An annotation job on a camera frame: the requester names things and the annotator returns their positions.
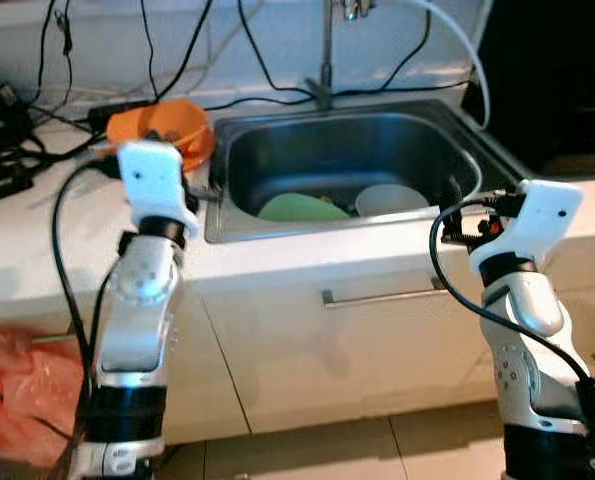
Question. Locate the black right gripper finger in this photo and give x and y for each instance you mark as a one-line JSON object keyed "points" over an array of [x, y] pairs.
{"points": [[454, 195]]}

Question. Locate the orange plastic bowl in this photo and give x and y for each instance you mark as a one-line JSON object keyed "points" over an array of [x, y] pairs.
{"points": [[157, 118]]}

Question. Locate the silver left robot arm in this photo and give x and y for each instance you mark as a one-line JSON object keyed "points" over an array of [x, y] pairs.
{"points": [[142, 300]]}

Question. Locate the white kitchen cabinet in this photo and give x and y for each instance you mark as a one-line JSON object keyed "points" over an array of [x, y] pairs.
{"points": [[327, 360]]}

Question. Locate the white plate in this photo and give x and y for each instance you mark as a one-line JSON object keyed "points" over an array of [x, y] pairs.
{"points": [[392, 198]]}

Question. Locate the green plate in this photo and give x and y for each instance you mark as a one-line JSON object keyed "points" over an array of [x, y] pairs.
{"points": [[302, 208]]}

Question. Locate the stainless steel sink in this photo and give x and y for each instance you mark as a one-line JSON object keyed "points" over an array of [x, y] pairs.
{"points": [[357, 150]]}

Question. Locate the black power adapter brick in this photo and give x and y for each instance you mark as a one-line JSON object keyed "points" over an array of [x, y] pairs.
{"points": [[112, 112]]}

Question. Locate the black appliance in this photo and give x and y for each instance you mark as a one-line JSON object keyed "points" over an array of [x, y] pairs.
{"points": [[547, 80]]}

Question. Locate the metal faucet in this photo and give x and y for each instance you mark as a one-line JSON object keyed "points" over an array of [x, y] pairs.
{"points": [[326, 60]]}

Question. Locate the red plastic bag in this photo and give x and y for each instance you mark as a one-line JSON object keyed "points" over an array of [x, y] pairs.
{"points": [[22, 390]]}

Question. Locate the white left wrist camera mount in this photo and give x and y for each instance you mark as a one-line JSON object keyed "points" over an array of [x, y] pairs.
{"points": [[152, 180]]}

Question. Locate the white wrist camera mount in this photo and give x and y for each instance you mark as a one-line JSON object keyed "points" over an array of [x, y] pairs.
{"points": [[537, 215], [152, 180]]}

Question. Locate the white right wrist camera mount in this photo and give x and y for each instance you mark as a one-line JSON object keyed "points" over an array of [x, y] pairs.
{"points": [[537, 215]]}

